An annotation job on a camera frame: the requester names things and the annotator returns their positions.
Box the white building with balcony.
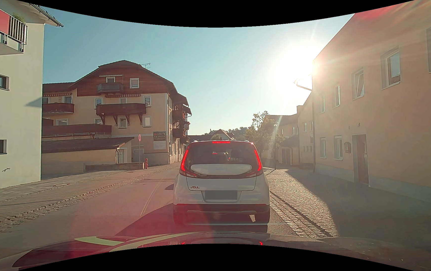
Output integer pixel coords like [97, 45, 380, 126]
[0, 0, 65, 194]

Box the beige building with wooden balconies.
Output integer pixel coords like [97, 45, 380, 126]
[41, 60, 192, 176]

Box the low stone wall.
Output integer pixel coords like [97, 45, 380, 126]
[84, 162, 145, 173]

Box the distant house with gabled roof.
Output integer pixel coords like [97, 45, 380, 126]
[188, 129, 236, 142]

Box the tree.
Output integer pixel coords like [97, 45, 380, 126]
[244, 111, 286, 162]

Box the peach plastered building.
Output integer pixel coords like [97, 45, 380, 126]
[311, 0, 431, 210]

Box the white car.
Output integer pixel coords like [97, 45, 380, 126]
[173, 140, 271, 226]

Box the cobbled pavement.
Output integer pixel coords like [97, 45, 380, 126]
[0, 163, 181, 240]
[264, 167, 431, 252]

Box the grey asphalt road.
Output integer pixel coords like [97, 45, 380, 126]
[0, 163, 298, 260]

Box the car's own bonnet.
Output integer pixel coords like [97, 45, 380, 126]
[0, 231, 431, 271]

